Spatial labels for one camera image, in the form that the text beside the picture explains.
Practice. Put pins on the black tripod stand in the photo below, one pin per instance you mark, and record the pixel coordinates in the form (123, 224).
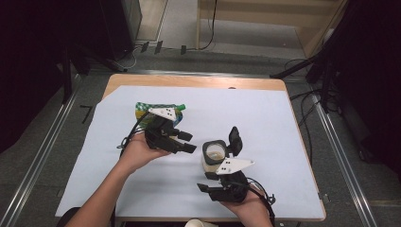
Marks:
(293, 67)

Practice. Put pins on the dark curtain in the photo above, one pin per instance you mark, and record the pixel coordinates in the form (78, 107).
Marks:
(25, 63)
(378, 78)

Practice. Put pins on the light wooden shelf unit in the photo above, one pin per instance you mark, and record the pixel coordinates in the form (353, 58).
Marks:
(252, 9)

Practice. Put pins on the metal floor rail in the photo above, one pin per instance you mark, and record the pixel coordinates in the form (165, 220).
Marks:
(346, 176)
(189, 73)
(38, 164)

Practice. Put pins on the white cup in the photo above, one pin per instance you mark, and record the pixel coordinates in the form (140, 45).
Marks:
(198, 223)

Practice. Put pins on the person's right hand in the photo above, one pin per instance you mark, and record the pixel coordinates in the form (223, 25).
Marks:
(252, 211)

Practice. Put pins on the black cabinet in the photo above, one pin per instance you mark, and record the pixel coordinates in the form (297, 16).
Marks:
(119, 25)

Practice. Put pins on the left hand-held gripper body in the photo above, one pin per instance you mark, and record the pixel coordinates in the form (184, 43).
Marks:
(160, 132)

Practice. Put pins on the small dark floor block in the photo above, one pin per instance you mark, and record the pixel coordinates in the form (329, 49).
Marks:
(158, 46)
(144, 46)
(183, 49)

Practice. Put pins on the small metal table bracket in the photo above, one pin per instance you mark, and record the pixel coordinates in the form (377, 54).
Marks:
(324, 198)

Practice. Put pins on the person's left hand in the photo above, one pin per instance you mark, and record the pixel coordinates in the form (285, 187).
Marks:
(138, 153)

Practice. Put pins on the yellow green spout pouch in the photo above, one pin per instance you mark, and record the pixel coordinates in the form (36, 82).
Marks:
(142, 108)

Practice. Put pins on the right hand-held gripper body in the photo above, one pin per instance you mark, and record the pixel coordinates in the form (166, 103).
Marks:
(233, 189)

